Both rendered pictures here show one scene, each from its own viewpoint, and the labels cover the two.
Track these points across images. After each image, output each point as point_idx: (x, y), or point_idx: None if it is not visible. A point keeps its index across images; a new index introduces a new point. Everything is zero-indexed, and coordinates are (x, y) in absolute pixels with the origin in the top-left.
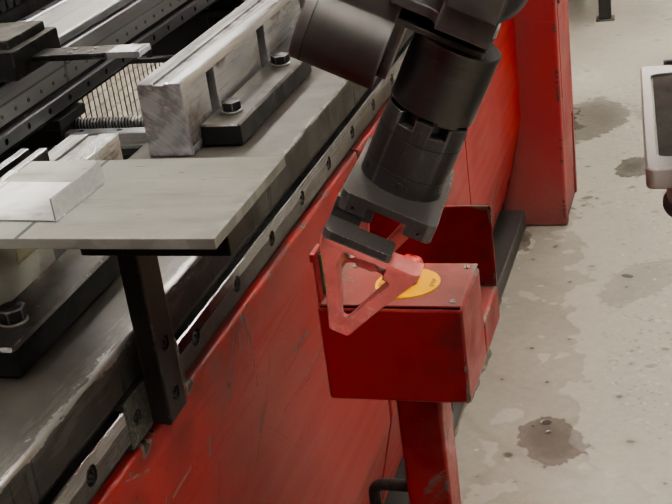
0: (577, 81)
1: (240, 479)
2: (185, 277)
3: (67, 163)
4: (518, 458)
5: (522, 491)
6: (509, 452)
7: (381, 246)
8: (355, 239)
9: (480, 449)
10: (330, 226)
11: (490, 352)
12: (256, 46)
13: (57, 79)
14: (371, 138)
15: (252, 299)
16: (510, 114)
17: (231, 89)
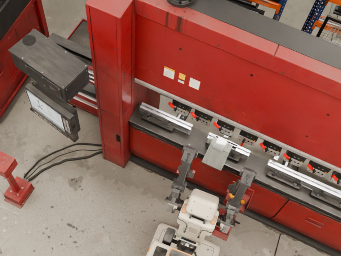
0: None
1: (224, 179)
2: (225, 165)
3: (229, 149)
4: (294, 253)
5: (283, 250)
6: (296, 252)
7: (178, 169)
8: (178, 167)
9: (299, 247)
10: (179, 165)
11: None
12: (297, 180)
13: None
14: (192, 170)
15: (239, 177)
16: None
17: (283, 175)
